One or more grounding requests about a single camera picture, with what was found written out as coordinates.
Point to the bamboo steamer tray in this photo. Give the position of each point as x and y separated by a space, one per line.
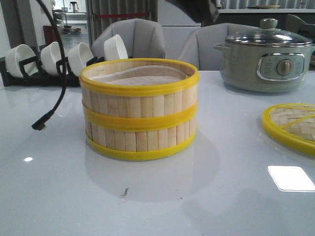
139 108
141 145

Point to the bamboo steamer lid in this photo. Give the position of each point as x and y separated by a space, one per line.
292 125

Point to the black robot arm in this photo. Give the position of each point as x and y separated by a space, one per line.
201 11

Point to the white paper steamer liner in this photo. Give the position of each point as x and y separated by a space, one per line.
143 76

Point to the left grey chair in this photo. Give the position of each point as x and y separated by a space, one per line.
142 38

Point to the grey chair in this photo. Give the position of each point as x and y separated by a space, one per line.
198 49
142 38

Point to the right grey chair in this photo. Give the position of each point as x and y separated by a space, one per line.
198 49

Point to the white bowl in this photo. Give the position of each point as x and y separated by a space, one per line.
14 56
114 48
78 56
49 56

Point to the grey electric cooking pot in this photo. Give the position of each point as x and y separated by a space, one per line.
263 68

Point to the red barrier belt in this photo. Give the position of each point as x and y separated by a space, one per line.
126 15

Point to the black dish rack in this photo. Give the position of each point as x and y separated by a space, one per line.
42 78

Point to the red trash bin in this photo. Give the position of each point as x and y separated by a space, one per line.
49 34

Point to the dark grey counter cabinet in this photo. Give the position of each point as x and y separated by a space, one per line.
252 17

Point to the glass pot lid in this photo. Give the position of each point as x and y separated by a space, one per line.
269 35

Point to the wooden plate on counter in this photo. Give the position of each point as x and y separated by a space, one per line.
267 6

